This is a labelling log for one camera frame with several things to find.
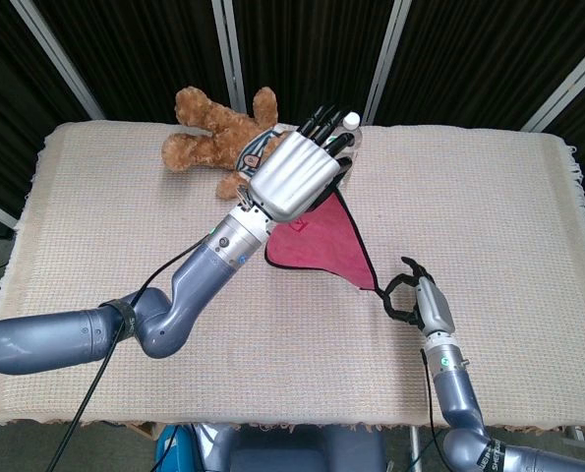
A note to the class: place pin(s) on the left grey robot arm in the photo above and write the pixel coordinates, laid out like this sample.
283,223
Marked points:
198,275

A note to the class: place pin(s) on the white label water bottle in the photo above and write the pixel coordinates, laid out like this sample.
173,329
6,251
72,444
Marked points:
351,120

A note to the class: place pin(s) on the pink and grey cloth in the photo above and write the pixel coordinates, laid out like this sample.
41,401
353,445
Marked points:
321,241

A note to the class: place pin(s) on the brown plush teddy bear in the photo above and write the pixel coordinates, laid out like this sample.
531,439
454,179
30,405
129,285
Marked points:
213,128

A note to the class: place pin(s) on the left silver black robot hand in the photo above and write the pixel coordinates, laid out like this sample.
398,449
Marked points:
292,172

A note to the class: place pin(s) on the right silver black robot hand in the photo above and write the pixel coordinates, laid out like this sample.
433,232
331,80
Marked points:
437,305

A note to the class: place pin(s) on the dark grey robot torso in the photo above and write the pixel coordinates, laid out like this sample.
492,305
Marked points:
297,450

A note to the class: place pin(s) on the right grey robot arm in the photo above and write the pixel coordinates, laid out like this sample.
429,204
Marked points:
459,393

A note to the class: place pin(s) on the beige woven tablecloth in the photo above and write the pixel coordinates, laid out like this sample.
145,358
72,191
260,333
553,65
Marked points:
321,354

